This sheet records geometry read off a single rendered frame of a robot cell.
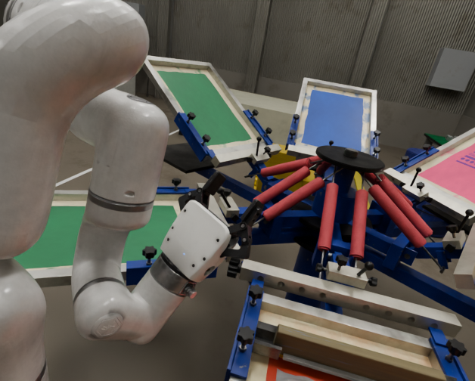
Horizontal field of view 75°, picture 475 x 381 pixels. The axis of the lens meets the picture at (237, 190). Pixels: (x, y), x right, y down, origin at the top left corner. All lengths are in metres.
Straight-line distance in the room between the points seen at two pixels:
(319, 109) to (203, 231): 2.12
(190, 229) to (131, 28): 0.30
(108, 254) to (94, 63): 0.34
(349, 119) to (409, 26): 6.68
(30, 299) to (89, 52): 0.24
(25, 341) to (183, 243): 0.23
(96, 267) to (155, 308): 0.11
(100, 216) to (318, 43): 8.60
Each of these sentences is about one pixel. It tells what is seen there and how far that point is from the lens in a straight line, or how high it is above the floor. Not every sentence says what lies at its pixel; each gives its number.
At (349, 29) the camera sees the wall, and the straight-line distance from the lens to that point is 8.91.
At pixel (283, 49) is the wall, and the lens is 8.94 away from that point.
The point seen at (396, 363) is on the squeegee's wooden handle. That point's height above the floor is 1.06.
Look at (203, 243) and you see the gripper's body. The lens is 0.48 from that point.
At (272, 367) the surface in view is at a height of 0.96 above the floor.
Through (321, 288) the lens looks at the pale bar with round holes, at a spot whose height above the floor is 1.04.
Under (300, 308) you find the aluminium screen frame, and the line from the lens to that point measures 1.04.
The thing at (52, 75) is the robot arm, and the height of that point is 1.64.
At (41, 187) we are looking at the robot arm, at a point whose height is 1.54.
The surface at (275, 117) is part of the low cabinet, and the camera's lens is 5.60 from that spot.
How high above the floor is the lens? 1.68
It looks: 24 degrees down
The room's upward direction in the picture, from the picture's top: 10 degrees clockwise
